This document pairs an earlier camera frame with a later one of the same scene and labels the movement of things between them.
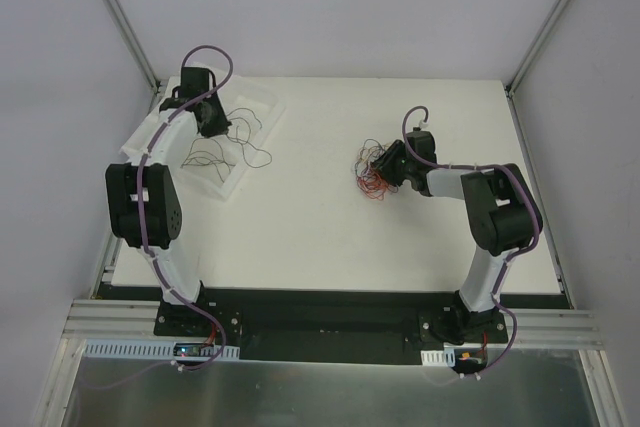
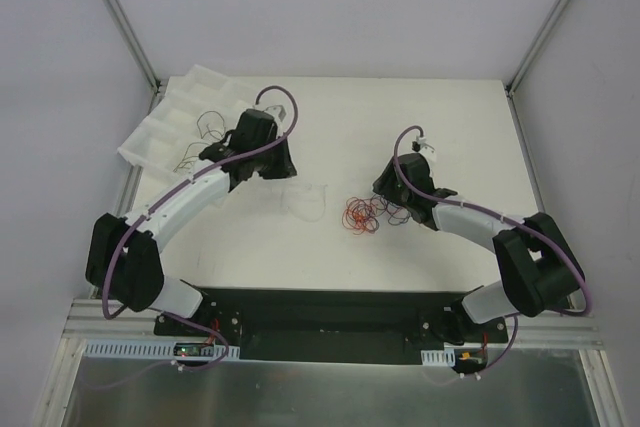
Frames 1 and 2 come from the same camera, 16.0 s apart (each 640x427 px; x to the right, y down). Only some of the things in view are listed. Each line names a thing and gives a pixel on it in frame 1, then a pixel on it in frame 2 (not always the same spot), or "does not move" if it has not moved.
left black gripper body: [211, 120] → [279, 160]
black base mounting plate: [334, 325] does not move
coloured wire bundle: [369, 179] → [360, 215]
